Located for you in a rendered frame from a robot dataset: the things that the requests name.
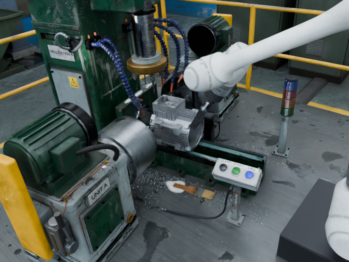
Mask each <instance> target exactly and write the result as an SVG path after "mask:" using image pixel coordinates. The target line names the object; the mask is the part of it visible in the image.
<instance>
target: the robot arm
mask: <svg viewBox="0 0 349 262"><path fill-rule="evenodd" d="M345 30H349V0H343V1H341V2H340V3H338V4H337V5H335V6H334V7H332V8H331V9H329V10H327V11H326V12H324V13H323V14H321V15H319V16H317V17H315V18H313V19H311V20H308V21H306V22H304V23H302V24H299V25H296V26H295V27H292V28H289V29H287V30H285V31H282V32H280V33H278V34H275V35H273V36H271V37H268V38H266V39H264V40H261V41H259V42H257V43H254V44H252V45H249V46H248V45H247V44H245V43H242V42H237V43H235V44H233V45H232V46H231V47H229V48H228V50H227V51H225V52H223V53H221V52H217V53H214V54H211V55H207V56H204V57H201V58H200V59H198V60H195V61H193V62H191V63H190V64H189V65H188V66H187V67H186V69H185V70H184V81H185V84H186V85H187V87H188V88H189V89H191V90H193V91H197V92H205V94H206V97H207V98H206V99H205V100H204V103H203V104H202V106H201V107H200V109H199V111H198V112H197V115H195V116H194V119H193V121H192V123H191V124H190V126H189V127H190V128H192V129H193V130H195V129H196V128H197V126H198V125H199V123H200V122H201V121H202V119H204V118H205V117H204V115H206V113H207V112H208V110H209V109H210V108H211V107H212V106H213V105H214V104H215V103H219V102H221V101H222V99H223V98H224V97H225V96H227V95H228V94H229V93H230V91H231V90H232V89H233V87H234V86H235V85H236V84H237V83H238V82H239V81H240V80H241V79H242V78H243V77H244V75H245V74H246V73H247V71H248V69H249V68H250V66H251V64H252V63H255V62H258V61H260V60H263V59H266V58H269V57H271V56H274V55H277V54H280V53H283V52H285V51H288V50H291V49H294V48H296V47H299V46H302V45H304V44H307V43H310V42H312V41H315V40H318V39H320V38H323V37H326V36H328V35H331V34H335V33H338V32H342V31H345ZM325 231H326V237H327V240H328V243H329V245H330V246H331V248H332V249H333V250H334V251H335V252H336V253H337V254H338V255H339V256H341V257H342V258H344V259H346V260H349V158H348V167H347V176H346V178H344V179H342V180H341V181H339V182H338V183H337V184H336V186H335V189H334V193H333V197H332V201H331V206H330V210H329V216H328V218H327V221H326V224H325Z"/></svg>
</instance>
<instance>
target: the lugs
mask: <svg viewBox="0 0 349 262"><path fill-rule="evenodd" d="M156 119H157V115H154V114H152V116H151V120H154V121H156ZM189 126H190V124H189V123H185V124H184V127H183V128H185V129H188V130H189V129H190V127H189ZM185 150H186V151H189V152H190V151H191V147H187V148H185Z"/></svg>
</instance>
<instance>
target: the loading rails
mask: <svg viewBox="0 0 349 262"><path fill-rule="evenodd" d="M157 145H158V144H157ZM218 158H221V159H225V160H228V161H232V162H236V163H239V164H243V165H247V166H251V167H254V168H258V169H261V170H262V174H263V176H262V179H261V182H262V181H263V179H264V177H265V169H266V160H267V155H265V154H260V153H256V152H252V151H248V150H244V149H240V148H237V147H232V146H228V145H224V144H221V143H217V142H213V141H210V140H206V139H200V141H199V144H198V146H197V147H196V148H195V149H194V150H193V151H192V150H191V151H190V152H189V151H185V152H184V151H179V150H175V148H174V147H173V146H167V147H166V146H161V145H158V155H157V158H156V159H155V161H154V162H153V163H152V164H151V165H150V166H149V167H151V168H155V167H156V166H157V165H159V166H162V167H165V168H169V169H172V170H174V171H176V176H179V177H183V176H184V175H185V174H188V175H191V176H194V177H197V178H200V179H203V180H206V182H205V185H206V186H210V187H214V185H215V184H219V185H222V186H226V187H230V186H231V184H230V183H227V182H224V181H220V180H217V179H214V177H213V176H212V171H213V169H214V166H215V164H216V161H217V159H218ZM248 194H252V195H255V196H256V194H257V191H253V190H250V189H246V188H243V187H241V193H240V196H241V197H243V198H247V196H248Z"/></svg>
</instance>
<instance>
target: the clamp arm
mask: <svg viewBox="0 0 349 262"><path fill-rule="evenodd" d="M192 109H197V110H198V92H197V91H193V90H192Z"/></svg>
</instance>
